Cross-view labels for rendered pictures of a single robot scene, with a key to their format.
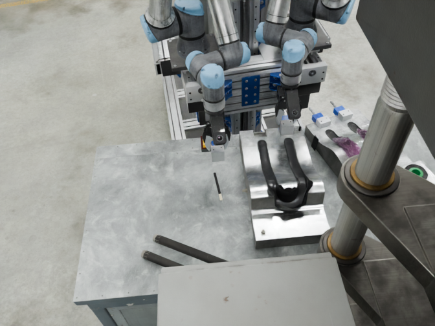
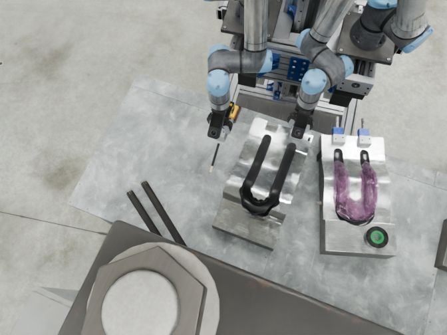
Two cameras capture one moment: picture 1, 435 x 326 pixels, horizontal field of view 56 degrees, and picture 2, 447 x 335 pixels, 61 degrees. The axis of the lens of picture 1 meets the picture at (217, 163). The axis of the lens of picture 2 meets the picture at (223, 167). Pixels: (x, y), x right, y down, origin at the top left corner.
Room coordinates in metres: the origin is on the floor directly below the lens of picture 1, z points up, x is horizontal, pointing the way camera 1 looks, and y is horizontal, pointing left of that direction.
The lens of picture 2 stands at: (0.46, -0.33, 2.35)
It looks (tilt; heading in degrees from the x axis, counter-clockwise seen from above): 70 degrees down; 30
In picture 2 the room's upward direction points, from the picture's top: 7 degrees counter-clockwise
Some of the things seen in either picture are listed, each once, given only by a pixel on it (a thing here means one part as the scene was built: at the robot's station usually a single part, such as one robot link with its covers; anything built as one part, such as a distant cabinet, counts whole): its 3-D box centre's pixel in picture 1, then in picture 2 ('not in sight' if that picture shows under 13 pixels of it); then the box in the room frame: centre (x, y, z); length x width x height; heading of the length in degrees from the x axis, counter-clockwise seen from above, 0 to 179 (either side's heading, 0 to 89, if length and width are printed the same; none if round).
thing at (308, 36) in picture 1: (299, 42); (332, 68); (1.29, -0.33, 1.23); 0.11 x 0.11 x 0.08; 57
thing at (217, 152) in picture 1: (216, 144); (224, 124); (1.09, 0.00, 0.93); 0.13 x 0.05 x 0.05; 1
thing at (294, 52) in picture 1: (292, 57); (312, 86); (1.20, -0.29, 1.23); 0.09 x 0.08 x 0.11; 147
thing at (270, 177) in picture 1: (283, 167); (268, 173); (0.96, -0.25, 0.92); 0.35 x 0.16 x 0.09; 2
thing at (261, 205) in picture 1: (280, 178); (263, 179); (0.95, -0.24, 0.87); 0.50 x 0.26 x 0.14; 2
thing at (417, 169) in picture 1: (414, 175); (375, 237); (0.87, -0.70, 0.93); 0.08 x 0.08 x 0.04
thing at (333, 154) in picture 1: (366, 156); (354, 192); (1.04, -0.59, 0.86); 0.50 x 0.26 x 0.11; 19
